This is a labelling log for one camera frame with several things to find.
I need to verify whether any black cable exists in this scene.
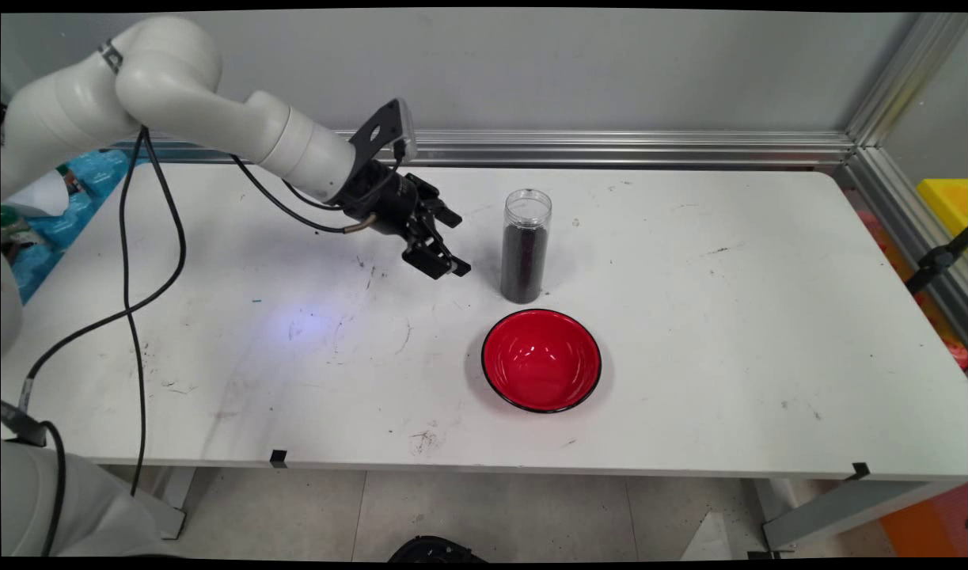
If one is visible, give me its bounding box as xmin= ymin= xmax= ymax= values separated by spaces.
xmin=120 ymin=131 xmax=405 ymax=498
xmin=21 ymin=127 xmax=378 ymax=412

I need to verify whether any orange box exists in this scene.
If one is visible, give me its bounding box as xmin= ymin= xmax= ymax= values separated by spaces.
xmin=879 ymin=483 xmax=968 ymax=557

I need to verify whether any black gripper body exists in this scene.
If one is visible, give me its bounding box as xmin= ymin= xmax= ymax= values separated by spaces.
xmin=343 ymin=162 xmax=422 ymax=238

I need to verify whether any yellow box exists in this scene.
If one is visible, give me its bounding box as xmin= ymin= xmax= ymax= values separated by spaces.
xmin=917 ymin=178 xmax=968 ymax=236

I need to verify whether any red bowl with black rim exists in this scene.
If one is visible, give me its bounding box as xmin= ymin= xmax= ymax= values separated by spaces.
xmin=481 ymin=309 xmax=602 ymax=414

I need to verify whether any aluminium frame rail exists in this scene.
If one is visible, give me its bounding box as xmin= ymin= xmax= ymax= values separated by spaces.
xmin=108 ymin=129 xmax=856 ymax=169
xmin=836 ymin=146 xmax=968 ymax=343

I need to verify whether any black clamp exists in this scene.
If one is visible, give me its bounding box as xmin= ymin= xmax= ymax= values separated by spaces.
xmin=905 ymin=228 xmax=968 ymax=295

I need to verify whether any black round floor object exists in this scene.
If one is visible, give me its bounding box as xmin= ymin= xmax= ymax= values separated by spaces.
xmin=389 ymin=535 xmax=488 ymax=563

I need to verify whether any clear jar with black seeds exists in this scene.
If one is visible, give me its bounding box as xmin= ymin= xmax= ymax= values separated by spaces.
xmin=500 ymin=188 xmax=553 ymax=305

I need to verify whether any white plastic container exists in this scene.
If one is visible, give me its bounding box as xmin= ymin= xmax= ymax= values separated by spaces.
xmin=3 ymin=170 xmax=70 ymax=219

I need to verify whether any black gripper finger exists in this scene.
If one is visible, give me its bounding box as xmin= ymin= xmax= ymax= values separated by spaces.
xmin=407 ymin=173 xmax=463 ymax=230
xmin=401 ymin=224 xmax=473 ymax=281

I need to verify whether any white table leg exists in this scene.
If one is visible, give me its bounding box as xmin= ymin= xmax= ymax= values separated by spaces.
xmin=757 ymin=477 xmax=967 ymax=551
xmin=131 ymin=467 xmax=195 ymax=541

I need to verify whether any aluminium frame post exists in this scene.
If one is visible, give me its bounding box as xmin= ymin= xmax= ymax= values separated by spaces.
xmin=845 ymin=12 xmax=967 ymax=151

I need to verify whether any blue plastic bag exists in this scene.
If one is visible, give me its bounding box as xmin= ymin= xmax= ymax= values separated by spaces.
xmin=9 ymin=149 xmax=148 ymax=306

